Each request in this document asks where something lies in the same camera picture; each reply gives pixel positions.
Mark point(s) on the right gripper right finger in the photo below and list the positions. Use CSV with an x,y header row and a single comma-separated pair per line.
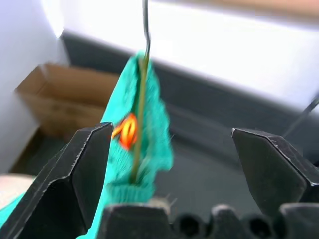
x,y
271,169

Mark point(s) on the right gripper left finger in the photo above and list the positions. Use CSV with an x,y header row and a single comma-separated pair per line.
x,y
62,194

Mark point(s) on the green shorts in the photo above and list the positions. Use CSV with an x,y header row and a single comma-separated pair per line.
x,y
152,119

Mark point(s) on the brown cardboard box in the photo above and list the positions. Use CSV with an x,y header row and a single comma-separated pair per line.
x,y
62,99

